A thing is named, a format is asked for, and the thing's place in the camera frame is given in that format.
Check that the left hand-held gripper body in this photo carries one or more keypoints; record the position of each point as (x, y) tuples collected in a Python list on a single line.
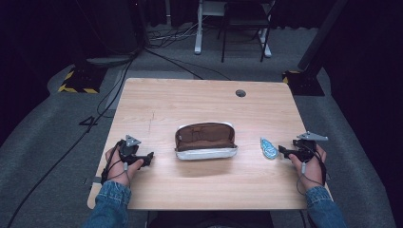
[(130, 148)]

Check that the black stand base striped edge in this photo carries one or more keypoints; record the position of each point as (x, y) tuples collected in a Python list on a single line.
[(83, 79), (304, 83)]

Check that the open grey pouch brown lining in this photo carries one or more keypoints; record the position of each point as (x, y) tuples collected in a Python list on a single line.
[(205, 141)]

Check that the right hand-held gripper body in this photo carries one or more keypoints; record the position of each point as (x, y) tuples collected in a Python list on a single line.
[(305, 147)]

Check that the person's left hand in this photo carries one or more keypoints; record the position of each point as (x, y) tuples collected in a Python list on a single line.
[(118, 174)]

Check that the white desk frame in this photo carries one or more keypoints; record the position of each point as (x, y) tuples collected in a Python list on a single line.
[(199, 34)]

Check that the blue and white patch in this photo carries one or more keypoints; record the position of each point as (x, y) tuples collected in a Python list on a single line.
[(268, 148)]

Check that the black chair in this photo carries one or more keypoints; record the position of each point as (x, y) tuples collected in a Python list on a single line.
[(245, 22)]

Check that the person's right hand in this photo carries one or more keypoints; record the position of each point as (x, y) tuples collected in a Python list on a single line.
[(312, 172)]

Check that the black slanted stand pole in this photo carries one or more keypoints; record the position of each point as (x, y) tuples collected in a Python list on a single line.
[(320, 34)]

